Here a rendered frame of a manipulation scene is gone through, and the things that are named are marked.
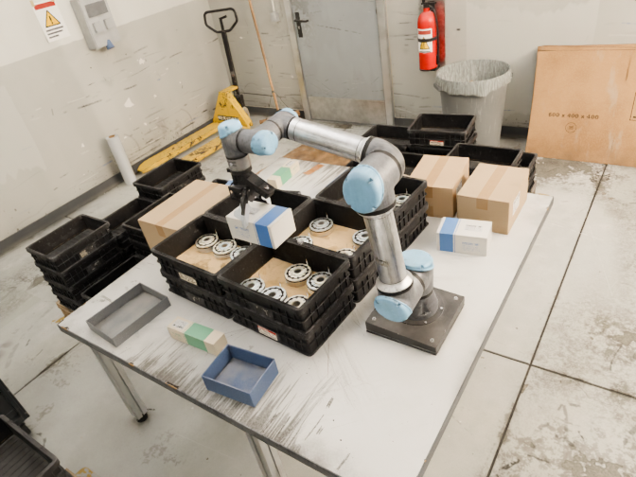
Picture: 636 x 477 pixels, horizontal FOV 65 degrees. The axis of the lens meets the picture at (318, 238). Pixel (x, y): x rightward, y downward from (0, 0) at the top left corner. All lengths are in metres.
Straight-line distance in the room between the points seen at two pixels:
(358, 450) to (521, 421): 1.09
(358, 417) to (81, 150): 4.04
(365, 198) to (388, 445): 0.70
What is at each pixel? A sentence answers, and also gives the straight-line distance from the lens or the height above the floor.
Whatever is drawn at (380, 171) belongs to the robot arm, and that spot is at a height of 1.37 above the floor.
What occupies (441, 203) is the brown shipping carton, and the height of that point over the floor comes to 0.78.
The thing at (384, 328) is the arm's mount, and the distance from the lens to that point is 1.74.
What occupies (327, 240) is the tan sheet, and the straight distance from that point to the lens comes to 2.04.
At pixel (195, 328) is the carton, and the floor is 0.76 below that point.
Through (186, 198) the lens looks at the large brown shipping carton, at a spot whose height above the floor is 0.90.
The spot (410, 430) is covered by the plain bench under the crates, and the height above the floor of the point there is 0.70.
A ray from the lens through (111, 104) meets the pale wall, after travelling 5.23.
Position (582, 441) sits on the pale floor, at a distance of 2.44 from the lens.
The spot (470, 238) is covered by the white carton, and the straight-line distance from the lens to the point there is 2.07.
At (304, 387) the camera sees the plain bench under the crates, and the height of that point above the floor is 0.70.
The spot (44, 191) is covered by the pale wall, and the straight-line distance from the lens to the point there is 4.96.
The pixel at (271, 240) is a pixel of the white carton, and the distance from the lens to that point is 1.66.
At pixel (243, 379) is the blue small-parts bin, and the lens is 1.76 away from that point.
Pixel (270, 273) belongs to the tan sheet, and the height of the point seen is 0.83.
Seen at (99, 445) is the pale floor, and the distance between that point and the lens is 2.81.
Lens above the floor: 1.99
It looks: 34 degrees down
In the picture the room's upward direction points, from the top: 11 degrees counter-clockwise
